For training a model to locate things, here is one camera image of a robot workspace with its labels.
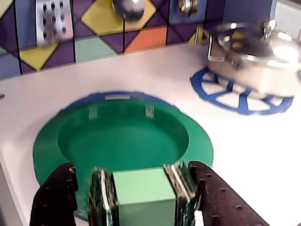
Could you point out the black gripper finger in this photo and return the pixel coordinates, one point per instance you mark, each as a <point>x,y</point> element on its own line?
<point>223,202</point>
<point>56,200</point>

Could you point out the metal slotted spatula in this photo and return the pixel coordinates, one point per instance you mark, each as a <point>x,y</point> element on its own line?
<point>53,21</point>

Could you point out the blue toy kitchen unit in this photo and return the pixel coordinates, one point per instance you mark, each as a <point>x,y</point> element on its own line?
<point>94,47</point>

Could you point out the steel cooking pot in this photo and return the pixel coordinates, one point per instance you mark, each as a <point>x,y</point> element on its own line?
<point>263,75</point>

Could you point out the blue burner print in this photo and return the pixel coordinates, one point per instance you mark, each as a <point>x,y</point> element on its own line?
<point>243,103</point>

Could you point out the small metal spoon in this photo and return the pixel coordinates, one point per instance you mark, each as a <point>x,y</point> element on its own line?
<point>188,7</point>

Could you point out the metal ladle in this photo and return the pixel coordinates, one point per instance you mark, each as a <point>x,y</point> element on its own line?
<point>129,10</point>

